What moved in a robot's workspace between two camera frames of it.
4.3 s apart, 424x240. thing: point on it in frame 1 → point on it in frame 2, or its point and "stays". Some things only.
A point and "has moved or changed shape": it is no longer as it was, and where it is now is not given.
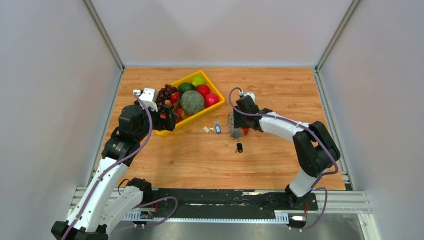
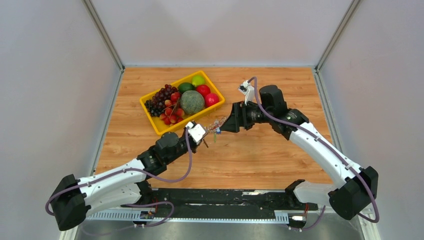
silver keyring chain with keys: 230,123 has moved or changed shape
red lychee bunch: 175,102 stays
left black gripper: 168,124 → 195,146
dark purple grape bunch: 165,94 stays
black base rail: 225,203 stays
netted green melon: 192,102 stays
